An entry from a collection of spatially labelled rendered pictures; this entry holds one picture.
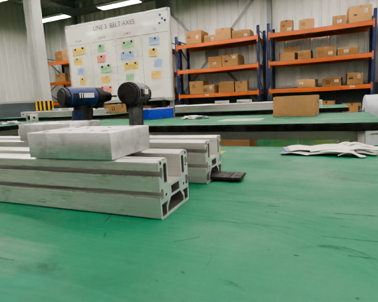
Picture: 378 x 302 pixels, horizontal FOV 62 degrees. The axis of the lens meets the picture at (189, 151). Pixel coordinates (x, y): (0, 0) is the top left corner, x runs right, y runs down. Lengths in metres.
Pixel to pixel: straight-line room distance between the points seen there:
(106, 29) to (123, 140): 3.75
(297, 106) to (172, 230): 2.12
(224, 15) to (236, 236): 11.49
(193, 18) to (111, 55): 8.26
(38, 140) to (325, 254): 0.43
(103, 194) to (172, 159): 0.12
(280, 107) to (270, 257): 2.19
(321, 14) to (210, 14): 3.60
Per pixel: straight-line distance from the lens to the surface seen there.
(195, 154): 0.61
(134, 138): 0.51
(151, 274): 0.33
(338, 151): 0.89
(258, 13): 11.45
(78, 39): 4.47
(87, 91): 1.03
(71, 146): 0.51
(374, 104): 4.00
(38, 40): 9.27
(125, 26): 4.05
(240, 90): 10.34
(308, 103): 2.46
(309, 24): 10.29
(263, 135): 2.02
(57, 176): 0.55
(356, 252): 0.38
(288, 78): 11.00
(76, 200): 0.53
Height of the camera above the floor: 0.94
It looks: 9 degrees down
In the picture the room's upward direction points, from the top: 3 degrees counter-clockwise
